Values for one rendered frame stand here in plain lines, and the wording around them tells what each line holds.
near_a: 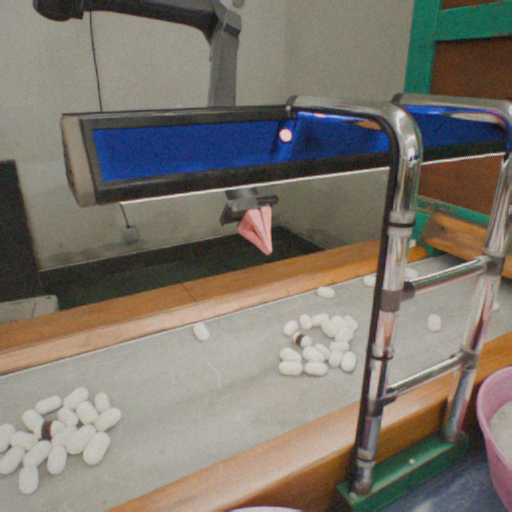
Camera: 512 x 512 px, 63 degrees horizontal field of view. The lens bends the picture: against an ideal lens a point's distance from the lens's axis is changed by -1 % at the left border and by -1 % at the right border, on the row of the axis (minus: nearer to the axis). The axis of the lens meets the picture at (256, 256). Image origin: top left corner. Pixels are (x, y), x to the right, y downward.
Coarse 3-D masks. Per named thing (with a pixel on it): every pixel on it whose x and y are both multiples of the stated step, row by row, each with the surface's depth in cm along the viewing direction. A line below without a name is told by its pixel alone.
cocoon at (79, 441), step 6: (84, 426) 49; (90, 426) 49; (78, 432) 48; (84, 432) 48; (90, 432) 49; (96, 432) 49; (72, 438) 47; (78, 438) 48; (84, 438) 48; (90, 438) 48; (66, 444) 47; (72, 444) 47; (78, 444) 47; (84, 444) 48; (72, 450) 47; (78, 450) 47
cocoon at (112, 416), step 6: (114, 408) 52; (102, 414) 51; (108, 414) 51; (114, 414) 51; (120, 414) 52; (96, 420) 50; (102, 420) 50; (108, 420) 51; (114, 420) 51; (96, 426) 50; (102, 426) 50; (108, 426) 51
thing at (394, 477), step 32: (320, 96) 40; (416, 96) 47; (448, 96) 44; (384, 128) 32; (416, 128) 31; (416, 160) 32; (416, 192) 33; (384, 224) 34; (384, 256) 35; (480, 256) 43; (384, 288) 36; (416, 288) 38; (480, 288) 44; (384, 320) 37; (480, 320) 46; (384, 352) 38; (480, 352) 47; (384, 384) 40; (416, 384) 44; (448, 416) 52; (416, 448) 52; (448, 448) 52; (352, 480) 45; (384, 480) 48; (416, 480) 50
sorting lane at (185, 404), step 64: (256, 320) 75; (448, 320) 74; (0, 384) 59; (64, 384) 59; (128, 384) 59; (192, 384) 59; (256, 384) 59; (320, 384) 59; (128, 448) 49; (192, 448) 49
